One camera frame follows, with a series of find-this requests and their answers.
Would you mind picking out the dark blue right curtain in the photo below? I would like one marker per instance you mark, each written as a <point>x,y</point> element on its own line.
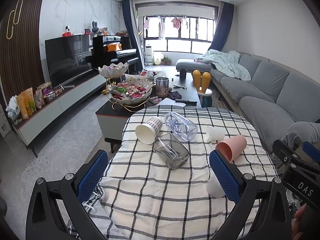
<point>224,23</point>

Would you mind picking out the black remote control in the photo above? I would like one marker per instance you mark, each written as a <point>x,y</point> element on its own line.
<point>187,102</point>

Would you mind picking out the black flat television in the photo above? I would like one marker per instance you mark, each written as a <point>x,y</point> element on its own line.
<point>68,58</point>

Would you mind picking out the dark blue curtain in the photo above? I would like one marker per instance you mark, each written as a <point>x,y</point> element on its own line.
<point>224,23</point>
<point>130,20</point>

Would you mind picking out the white tv cabinet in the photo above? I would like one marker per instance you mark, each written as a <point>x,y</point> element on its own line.
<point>29,129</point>

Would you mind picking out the black white checked tablecloth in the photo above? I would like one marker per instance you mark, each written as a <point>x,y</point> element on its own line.
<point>139,197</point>

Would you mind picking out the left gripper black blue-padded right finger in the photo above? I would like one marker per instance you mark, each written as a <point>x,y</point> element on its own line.
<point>272,220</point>

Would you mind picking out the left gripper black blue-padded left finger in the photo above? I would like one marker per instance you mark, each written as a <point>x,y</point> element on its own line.
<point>44,219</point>

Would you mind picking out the dark blue left curtain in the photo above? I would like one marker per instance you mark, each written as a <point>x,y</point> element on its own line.
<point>130,20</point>

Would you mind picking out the white striped paper cup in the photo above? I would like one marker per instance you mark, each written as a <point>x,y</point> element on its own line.
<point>148,131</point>

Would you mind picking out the small white plastic cup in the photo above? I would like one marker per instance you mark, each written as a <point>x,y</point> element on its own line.
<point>215,134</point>

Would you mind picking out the light green blanket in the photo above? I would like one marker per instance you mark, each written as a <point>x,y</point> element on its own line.
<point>226,63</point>

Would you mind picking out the orange snack bag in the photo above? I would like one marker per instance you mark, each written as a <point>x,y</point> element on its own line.
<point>29,102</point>

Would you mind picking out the gold wall ornament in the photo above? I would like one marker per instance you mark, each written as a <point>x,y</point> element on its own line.
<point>13,19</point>

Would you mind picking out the black upright piano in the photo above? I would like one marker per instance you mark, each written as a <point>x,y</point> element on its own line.
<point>112,49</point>

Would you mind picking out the clear printed glass cup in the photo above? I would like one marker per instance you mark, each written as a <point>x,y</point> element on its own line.
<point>180,126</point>

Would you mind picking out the two-tier white snack tray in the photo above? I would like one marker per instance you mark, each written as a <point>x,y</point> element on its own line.
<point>130,92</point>

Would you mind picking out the white air purifier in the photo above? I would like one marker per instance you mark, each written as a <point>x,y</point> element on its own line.
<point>148,56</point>

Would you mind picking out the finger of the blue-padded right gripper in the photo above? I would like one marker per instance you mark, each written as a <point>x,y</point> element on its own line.
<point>311,151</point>

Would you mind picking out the pink plastic cup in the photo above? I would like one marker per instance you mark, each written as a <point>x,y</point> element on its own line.
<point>232,147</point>

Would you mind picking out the grey floor rug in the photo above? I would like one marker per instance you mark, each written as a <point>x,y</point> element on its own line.
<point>110,149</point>

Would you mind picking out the person's hand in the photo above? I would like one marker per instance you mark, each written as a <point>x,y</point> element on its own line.
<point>296,228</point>

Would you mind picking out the grey sectional sofa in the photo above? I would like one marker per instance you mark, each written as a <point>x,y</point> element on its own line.
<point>280,102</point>

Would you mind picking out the white plastic bag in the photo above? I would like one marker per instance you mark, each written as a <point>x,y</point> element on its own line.
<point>13,108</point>

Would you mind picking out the grey square glass cup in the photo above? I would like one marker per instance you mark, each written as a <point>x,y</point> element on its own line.
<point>171,151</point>

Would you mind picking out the dark coffee table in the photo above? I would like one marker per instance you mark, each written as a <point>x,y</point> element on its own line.
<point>113,117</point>

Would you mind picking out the glass jar of nuts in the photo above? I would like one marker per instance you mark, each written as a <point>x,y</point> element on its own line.
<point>162,87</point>

